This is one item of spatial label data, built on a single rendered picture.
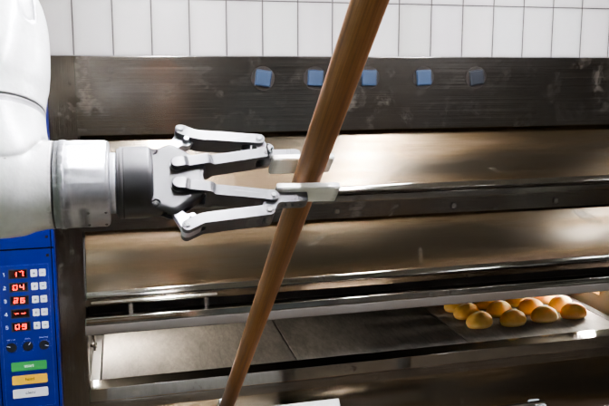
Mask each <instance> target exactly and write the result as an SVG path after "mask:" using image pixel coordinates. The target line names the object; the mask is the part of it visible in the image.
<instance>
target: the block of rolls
mask: <svg viewBox="0 0 609 406"><path fill-rule="evenodd" d="M547 304H548V306H547ZM512 307H517V309H512ZM444 309H445V311H446V312H449V313H453V315H454V317H455V318H456V319H459V320H467V321H466V325H467V327H468V328H471V329H485V328H489V327H490V326H491V325H492V324H493V320H492V317H500V319H499V321H500V323H501V325H503V326H506V327H517V326H521V325H524V324H525V323H526V321H527V318H526V316H525V314H526V315H530V318H531V320H532V321H533V322H536V323H552V322H554V321H556V319H557V317H558V316H557V312H560V315H561V317H563V318H565V319H583V318H585V317H586V315H587V311H586V308H585V307H584V306H583V305H582V304H579V303H576V302H572V300H571V299H570V298H569V297H567V296H565V295H550V296H539V297H533V298H530V297H529V298H518V299H508V300H505V301H502V300H497V301H487V302H476V303H474V304H472V303H465V304H445V305H444ZM479 309H487V310H486V312H483V311H479Z"/></svg>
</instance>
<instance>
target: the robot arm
mask: <svg viewBox="0 0 609 406"><path fill-rule="evenodd" d="M50 79H51V59H50V43H49V34H48V28H47V23H46V20H45V16H44V11H43V8H42V7H41V5H40V2H39V1H38V0H0V239H1V238H12V237H24V236H28V235H31V234H33V233H35V232H39V231H43V230H47V229H56V228H61V229H68V228H73V227H107V226H109V225H110V224H111V214H117V213H118V218H121V219H126V218H152V217H156V216H161V217H165V218H167V219H174V220H175V222H176V224H177V225H178V227H179V229H180V231H181V238H182V239H183V240H184V241H189V240H191V239H193V238H195V237H198V236H200V235H203V234H207V233H214V232H220V231H228V230H235V229H242V228H249V227H262V226H268V225H270V224H271V223H272V220H273V217H274V214H275V211H276V210H277V209H279V208H303V207H305V206H306V204H307V202H308V201H335V198H336V196H337V194H338V192H339V190H340V187H341V186H340V183H339V182H315V183H277V184H276V187H275V190H273V189H264V188H246V187H237V186H227V185H218V184H215V183H214V182H213V181H206V180H205V179H209V178H211V177H213V176H218V175H225V174H230V173H237V172H242V171H249V170H254V169H265V168H267V167H268V166H269V168H268V172H269V173H270V174H291V173H295V169H296V166H297V163H298V160H299V158H300V151H299V150H274V147H273V145H271V144H269V143H267V144H266V143H265V137H264V136H263V135H261V134H252V133H237V132H224V131H209V130H194V129H191V128H190V127H187V126H184V125H177V126H176V127H175V134H174V137H173V139H172V141H171V143H170V145H165V146H163V147H161V148H158V149H152V148H149V147H147V146H139V147H119V148H118V149H116V153H115V152H110V145H109V142H108V141H106V140H48V136H47V130H46V105H47V100H48V96H49V91H50ZM188 150H193V151H199V152H215V153H222V154H216V155H210V154H209V153H204V154H198V155H190V154H188V153H187V151H188ZM205 193H206V195H205ZM212 206H220V207H230V208H232V209H225V210H218V211H210V212H204V213H201V214H198V215H196V214H195V213H194V212H191V213H190V214H186V213H187V212H188V211H189V210H191V209H192V208H194V207H204V208H210V207H212Z"/></svg>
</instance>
